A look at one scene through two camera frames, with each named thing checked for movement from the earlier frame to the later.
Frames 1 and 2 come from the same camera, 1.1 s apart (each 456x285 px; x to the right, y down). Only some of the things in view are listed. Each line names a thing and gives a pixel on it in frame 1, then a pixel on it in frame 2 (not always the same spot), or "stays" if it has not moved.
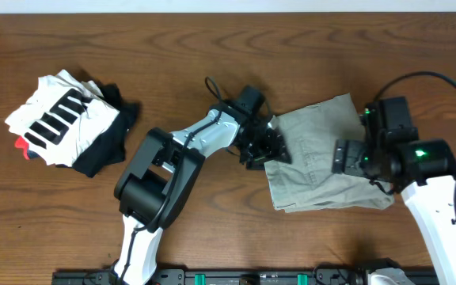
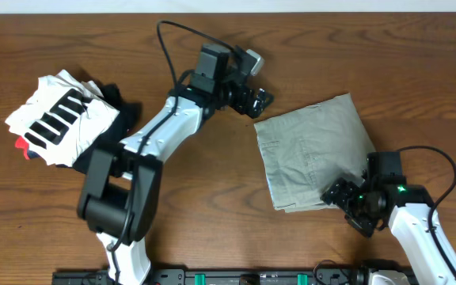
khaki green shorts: x=309 y=182 stays
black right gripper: x=345 y=157 -> x=336 y=191
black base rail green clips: x=243 y=276 stays
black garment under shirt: x=109 y=148 stays
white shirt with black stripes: x=59 y=112 stays
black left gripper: x=273 y=151 -> x=255 y=106
